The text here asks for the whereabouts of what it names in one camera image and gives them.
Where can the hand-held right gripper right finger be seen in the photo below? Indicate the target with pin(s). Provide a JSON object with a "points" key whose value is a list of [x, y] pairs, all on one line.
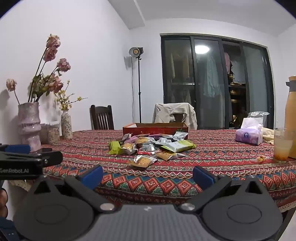
{"points": [[201, 178]]}

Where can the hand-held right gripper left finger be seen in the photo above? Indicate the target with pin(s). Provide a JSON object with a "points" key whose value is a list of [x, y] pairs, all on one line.
{"points": [[92, 176]]}

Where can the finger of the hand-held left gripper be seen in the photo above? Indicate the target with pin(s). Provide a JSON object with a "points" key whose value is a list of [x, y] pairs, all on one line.
{"points": [[52, 158], [17, 149]]}

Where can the pile of snack packets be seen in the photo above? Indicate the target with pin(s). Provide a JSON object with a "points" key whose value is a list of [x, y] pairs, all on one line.
{"points": [[143, 148]]}

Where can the red cardboard box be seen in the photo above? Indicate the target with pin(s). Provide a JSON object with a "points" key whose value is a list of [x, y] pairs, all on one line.
{"points": [[157, 129]]}

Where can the person's left hand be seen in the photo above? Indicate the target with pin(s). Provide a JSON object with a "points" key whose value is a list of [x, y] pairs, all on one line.
{"points": [[2, 199]]}

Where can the glass jar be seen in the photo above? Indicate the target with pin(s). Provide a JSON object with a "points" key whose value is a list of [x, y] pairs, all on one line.
{"points": [[53, 134]]}

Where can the pink ceramic vase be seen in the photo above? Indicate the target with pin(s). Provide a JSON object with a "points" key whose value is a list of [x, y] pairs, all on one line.
{"points": [[29, 125]]}

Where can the small floral vase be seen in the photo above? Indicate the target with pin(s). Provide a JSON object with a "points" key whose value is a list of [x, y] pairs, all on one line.
{"points": [[66, 125]]}

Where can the patterned red tablecloth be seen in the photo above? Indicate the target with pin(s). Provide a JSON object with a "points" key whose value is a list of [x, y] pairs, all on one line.
{"points": [[161, 172]]}

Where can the yellow flower sprigs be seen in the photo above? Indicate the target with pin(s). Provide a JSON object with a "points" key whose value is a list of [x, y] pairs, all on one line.
{"points": [[63, 104]]}

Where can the dark wooden chair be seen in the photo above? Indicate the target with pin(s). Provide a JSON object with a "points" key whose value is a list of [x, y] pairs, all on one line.
{"points": [[101, 115]]}

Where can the purple tissue pack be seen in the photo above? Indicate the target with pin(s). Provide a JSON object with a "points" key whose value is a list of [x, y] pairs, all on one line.
{"points": [[247, 135]]}

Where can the person's blue clothing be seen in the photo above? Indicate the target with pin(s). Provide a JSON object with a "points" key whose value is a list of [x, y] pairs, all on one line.
{"points": [[8, 231]]}

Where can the small wrapped candy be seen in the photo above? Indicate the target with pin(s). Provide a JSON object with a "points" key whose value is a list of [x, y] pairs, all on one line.
{"points": [[261, 159]]}

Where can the wooden chair with cushion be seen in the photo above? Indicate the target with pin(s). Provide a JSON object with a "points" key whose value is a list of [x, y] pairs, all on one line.
{"points": [[179, 117]]}

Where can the beige jacket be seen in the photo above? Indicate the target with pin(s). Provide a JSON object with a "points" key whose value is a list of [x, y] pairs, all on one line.
{"points": [[161, 113]]}

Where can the cream cloth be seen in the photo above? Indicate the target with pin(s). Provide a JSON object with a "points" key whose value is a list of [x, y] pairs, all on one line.
{"points": [[268, 136]]}

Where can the clear plastic bag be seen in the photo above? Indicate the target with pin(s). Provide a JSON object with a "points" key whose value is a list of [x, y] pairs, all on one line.
{"points": [[257, 114]]}

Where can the glass cup with drink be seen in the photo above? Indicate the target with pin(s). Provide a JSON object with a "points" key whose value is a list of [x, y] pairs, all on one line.
{"points": [[282, 148]]}

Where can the sliding glass door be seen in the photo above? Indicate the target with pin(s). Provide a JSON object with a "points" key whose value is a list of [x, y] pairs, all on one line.
{"points": [[203, 81]]}

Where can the orange bottle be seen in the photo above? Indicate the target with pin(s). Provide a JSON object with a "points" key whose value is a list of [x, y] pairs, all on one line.
{"points": [[291, 111]]}

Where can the dried pink roses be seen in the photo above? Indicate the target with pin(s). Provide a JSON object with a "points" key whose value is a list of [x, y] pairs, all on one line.
{"points": [[53, 41]]}

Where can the studio light on stand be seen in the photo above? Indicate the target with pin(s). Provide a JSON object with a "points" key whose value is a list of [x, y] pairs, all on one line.
{"points": [[136, 51]]}

